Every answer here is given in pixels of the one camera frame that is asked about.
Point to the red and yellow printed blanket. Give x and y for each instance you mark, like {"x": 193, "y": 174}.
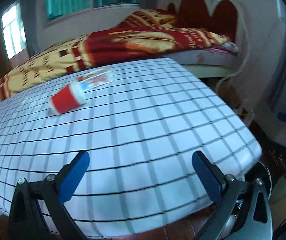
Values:
{"x": 133, "y": 37}

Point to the white checked tablecloth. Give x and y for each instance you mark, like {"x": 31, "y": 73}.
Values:
{"x": 145, "y": 130}

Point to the red paper cup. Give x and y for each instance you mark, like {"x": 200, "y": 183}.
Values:
{"x": 62, "y": 101}

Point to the white bed with red headboard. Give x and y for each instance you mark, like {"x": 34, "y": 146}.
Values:
{"x": 215, "y": 57}

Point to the small window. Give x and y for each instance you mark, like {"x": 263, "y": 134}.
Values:
{"x": 12, "y": 32}

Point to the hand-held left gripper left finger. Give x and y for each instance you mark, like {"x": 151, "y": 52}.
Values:
{"x": 72, "y": 177}

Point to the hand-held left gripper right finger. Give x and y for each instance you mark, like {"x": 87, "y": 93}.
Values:
{"x": 206, "y": 177}

